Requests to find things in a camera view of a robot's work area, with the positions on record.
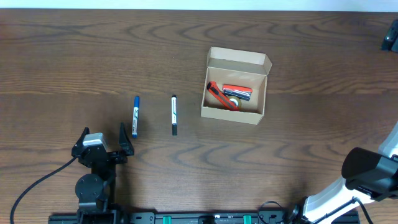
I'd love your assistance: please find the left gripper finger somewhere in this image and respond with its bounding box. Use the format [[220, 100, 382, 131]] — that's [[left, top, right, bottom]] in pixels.
[[118, 123, 134, 156], [75, 127, 90, 146]]

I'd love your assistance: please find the red utility knife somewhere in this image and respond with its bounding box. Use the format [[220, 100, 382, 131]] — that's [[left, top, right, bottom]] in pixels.
[[206, 81, 239, 111]]

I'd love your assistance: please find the yellow tape roll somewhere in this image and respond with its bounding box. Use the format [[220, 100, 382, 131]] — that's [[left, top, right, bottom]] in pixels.
[[228, 96, 242, 110]]

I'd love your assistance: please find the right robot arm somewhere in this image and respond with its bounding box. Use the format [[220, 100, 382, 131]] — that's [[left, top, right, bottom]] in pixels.
[[281, 126, 397, 224]]

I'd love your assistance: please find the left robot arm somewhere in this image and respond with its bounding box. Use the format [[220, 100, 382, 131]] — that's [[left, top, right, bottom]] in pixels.
[[72, 123, 134, 224]]

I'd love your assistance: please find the blue whiteboard marker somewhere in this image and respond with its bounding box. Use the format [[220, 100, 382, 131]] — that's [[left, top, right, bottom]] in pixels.
[[132, 96, 140, 139]]

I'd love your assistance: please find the black whiteboard marker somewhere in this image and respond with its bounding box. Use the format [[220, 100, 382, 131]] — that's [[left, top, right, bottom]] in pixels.
[[171, 95, 177, 136]]

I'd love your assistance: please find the cardboard box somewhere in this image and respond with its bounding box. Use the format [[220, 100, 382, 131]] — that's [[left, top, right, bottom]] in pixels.
[[201, 47, 272, 125]]

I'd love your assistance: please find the left black cable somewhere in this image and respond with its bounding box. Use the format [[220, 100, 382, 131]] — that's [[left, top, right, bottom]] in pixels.
[[9, 156, 78, 224]]

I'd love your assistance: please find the black cable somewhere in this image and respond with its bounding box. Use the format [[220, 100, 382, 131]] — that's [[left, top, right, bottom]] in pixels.
[[257, 195, 376, 224], [9, 156, 78, 224]]

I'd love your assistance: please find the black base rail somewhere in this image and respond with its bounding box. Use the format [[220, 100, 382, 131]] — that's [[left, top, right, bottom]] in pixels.
[[48, 208, 361, 224]]

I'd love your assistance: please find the right black cable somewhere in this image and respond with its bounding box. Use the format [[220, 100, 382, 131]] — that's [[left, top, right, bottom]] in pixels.
[[257, 195, 376, 224]]

